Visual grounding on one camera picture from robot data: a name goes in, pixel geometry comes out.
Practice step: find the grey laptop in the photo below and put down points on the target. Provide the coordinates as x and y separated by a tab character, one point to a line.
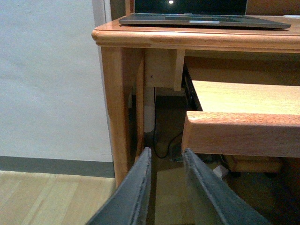
223	13

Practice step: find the wooden desk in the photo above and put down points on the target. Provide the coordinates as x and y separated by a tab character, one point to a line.
138	57

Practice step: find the wooden pull-out keyboard tray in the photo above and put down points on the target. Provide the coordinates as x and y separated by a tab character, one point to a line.
249	114

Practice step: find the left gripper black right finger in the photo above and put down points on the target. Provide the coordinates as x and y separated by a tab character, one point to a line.
212	201

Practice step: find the white power adapter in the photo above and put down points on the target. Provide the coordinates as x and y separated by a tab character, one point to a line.
220	171

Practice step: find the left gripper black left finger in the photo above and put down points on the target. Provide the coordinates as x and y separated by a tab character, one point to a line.
129	203

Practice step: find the wooden box under desk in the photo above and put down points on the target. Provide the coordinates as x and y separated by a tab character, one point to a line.
254	164

